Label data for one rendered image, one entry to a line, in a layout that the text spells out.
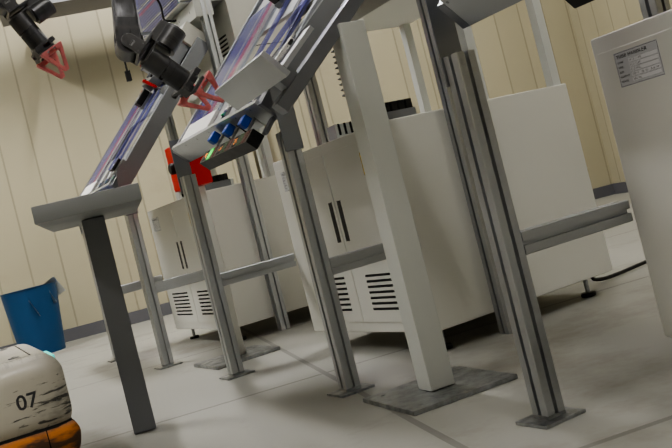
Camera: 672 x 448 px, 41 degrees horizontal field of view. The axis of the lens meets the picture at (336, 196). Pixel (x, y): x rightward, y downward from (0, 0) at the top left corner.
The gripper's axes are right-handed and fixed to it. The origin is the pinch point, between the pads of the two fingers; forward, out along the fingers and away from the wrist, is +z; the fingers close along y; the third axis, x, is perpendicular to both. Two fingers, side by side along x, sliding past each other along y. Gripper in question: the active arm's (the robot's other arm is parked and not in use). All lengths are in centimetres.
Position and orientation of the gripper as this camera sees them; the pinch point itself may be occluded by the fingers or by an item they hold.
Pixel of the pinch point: (214, 102)
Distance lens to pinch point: 225.1
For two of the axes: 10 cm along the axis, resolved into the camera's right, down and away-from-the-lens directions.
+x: -4.2, 8.4, -3.5
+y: -4.7, 1.2, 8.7
